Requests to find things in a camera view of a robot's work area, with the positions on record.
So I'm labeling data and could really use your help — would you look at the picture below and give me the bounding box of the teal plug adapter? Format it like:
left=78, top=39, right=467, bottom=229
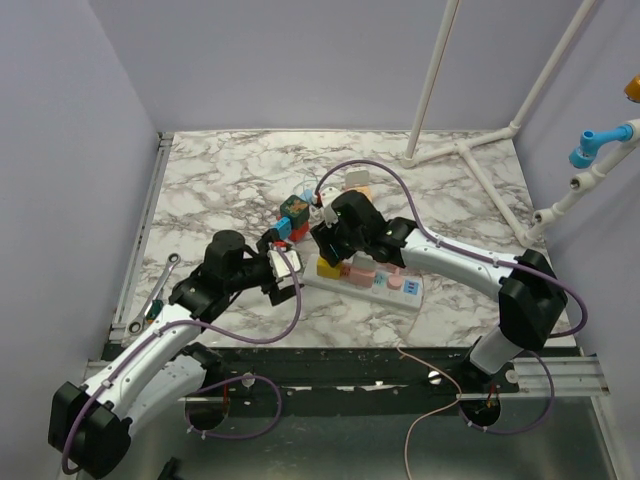
left=319, top=237, right=340, bottom=263

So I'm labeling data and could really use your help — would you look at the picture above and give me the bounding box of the yellow cube socket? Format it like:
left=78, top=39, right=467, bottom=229
left=316, top=257, right=342, bottom=280

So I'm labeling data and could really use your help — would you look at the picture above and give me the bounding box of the pink cube socket adapter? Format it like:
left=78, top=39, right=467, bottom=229
left=345, top=265, right=376, bottom=288

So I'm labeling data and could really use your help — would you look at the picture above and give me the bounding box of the white power strip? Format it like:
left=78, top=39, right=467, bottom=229
left=303, top=254, right=424, bottom=312

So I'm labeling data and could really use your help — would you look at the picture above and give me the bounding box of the white tiger cube adapter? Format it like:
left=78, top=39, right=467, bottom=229
left=351, top=253, right=376, bottom=271

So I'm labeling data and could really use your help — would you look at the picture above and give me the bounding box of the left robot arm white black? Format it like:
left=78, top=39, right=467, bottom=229
left=48, top=230, right=302, bottom=479

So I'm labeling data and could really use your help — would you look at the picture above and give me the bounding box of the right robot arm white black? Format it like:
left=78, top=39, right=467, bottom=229
left=311, top=188, right=567, bottom=392

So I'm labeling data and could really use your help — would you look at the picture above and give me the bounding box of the blue cube socket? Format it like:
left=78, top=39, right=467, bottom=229
left=273, top=217, right=293, bottom=241

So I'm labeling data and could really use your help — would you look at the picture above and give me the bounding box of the red cube socket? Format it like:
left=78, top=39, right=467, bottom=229
left=288, top=222, right=310, bottom=243

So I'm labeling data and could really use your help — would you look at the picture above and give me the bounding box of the dark green cube socket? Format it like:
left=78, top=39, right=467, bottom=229
left=279, top=195, right=310, bottom=223

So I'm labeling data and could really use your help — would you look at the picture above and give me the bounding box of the pink round plug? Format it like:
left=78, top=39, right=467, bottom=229
left=386, top=275, right=404, bottom=291

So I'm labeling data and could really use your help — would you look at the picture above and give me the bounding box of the beige cube adapter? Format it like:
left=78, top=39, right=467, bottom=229
left=356, top=186, right=373, bottom=201

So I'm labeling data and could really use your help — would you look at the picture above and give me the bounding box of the blue pipe fitting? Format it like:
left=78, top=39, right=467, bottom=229
left=568, top=124, right=633, bottom=169

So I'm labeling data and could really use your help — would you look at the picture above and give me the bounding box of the orange pipe cap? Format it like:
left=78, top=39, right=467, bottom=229
left=624, top=75, right=640, bottom=103

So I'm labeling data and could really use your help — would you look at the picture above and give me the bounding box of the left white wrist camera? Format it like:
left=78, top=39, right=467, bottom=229
left=268, top=246, right=303, bottom=281

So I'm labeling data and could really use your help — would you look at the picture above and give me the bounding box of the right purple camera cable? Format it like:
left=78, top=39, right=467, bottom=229
left=317, top=158, right=592, bottom=436

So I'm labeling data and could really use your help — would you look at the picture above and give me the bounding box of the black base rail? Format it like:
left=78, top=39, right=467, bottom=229
left=152, top=343, right=511, bottom=418

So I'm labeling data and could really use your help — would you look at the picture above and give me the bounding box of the ratchet wrench green handle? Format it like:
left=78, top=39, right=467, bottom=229
left=126, top=253, right=181, bottom=336

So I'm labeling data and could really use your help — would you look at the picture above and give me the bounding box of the thin pink power cord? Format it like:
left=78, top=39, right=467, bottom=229
left=394, top=294, right=466, bottom=480

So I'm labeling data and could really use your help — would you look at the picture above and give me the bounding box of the aluminium extrusion rail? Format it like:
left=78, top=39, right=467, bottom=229
left=454, top=355, right=611, bottom=401

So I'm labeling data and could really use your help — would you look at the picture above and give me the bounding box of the white pvc pipe frame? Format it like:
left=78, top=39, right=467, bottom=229
left=415, top=1, right=639, bottom=223

